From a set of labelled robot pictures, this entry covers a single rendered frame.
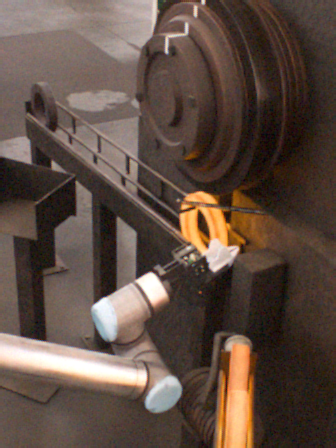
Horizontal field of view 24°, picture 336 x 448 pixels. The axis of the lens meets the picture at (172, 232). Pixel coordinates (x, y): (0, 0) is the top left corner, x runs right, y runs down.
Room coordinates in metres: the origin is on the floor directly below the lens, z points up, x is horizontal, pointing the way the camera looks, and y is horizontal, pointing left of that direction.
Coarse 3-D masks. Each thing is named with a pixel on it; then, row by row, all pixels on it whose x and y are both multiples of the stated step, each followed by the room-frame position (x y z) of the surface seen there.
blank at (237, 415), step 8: (232, 392) 1.08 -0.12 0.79; (240, 392) 1.08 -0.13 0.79; (232, 400) 1.05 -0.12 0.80; (240, 400) 1.05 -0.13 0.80; (232, 408) 1.03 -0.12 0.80; (240, 408) 1.03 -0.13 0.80; (232, 416) 1.02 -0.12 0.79; (240, 416) 1.02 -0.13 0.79; (232, 424) 1.01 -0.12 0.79; (240, 424) 1.01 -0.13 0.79; (232, 432) 1.00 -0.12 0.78; (240, 432) 1.00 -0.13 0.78; (232, 440) 0.99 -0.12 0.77; (240, 440) 0.99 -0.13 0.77
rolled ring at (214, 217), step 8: (200, 192) 1.75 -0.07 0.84; (184, 200) 1.78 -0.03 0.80; (192, 200) 1.74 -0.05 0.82; (200, 200) 1.71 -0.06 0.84; (208, 200) 1.71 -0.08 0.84; (184, 208) 1.77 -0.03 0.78; (200, 208) 1.71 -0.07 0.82; (208, 208) 1.68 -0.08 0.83; (184, 216) 1.77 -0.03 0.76; (192, 216) 1.78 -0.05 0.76; (208, 216) 1.67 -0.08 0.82; (216, 216) 1.67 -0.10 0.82; (184, 224) 1.77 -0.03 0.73; (192, 224) 1.77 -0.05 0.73; (208, 224) 1.67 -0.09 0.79; (216, 224) 1.65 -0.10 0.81; (224, 224) 1.66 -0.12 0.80; (184, 232) 1.77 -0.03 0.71; (192, 232) 1.76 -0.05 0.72; (216, 232) 1.64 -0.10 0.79; (224, 232) 1.65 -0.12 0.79; (192, 240) 1.75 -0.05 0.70; (200, 240) 1.75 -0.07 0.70; (224, 240) 1.65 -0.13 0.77; (200, 248) 1.73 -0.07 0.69
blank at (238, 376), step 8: (232, 352) 1.21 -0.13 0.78; (240, 352) 1.21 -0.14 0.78; (248, 352) 1.21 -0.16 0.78; (232, 360) 1.18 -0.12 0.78; (240, 360) 1.18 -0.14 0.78; (248, 360) 1.19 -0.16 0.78; (232, 368) 1.17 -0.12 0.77; (240, 368) 1.17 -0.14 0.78; (232, 376) 1.15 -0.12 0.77; (240, 376) 1.15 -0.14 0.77; (232, 384) 1.14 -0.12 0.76; (240, 384) 1.14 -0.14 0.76
